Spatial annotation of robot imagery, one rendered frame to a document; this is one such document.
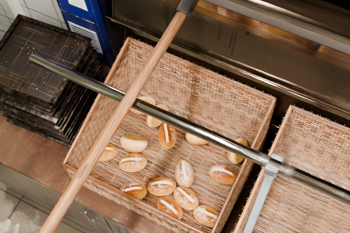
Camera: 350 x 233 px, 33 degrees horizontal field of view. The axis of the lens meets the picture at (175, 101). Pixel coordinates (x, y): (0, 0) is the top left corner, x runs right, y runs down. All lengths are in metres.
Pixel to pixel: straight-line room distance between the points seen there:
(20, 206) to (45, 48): 0.99
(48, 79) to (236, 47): 0.61
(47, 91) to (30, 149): 0.35
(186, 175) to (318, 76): 0.57
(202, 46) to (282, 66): 0.26
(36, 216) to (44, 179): 0.61
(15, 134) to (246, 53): 0.93
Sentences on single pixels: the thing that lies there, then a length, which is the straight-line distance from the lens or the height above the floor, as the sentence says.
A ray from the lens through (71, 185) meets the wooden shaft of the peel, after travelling 1.45.
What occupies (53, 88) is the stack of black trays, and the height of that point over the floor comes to 0.90.
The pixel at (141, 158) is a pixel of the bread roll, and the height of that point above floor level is 0.64.
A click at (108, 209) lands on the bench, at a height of 0.58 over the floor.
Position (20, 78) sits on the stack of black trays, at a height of 0.90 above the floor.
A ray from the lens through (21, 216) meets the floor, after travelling 2.77.
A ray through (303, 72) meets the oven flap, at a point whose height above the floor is 1.01.
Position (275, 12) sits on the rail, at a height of 1.44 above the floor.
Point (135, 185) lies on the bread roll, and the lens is 2.01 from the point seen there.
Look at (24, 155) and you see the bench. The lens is 2.21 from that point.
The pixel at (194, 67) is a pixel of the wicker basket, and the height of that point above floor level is 0.84.
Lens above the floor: 2.52
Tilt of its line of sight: 62 degrees down
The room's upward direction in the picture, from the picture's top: 8 degrees counter-clockwise
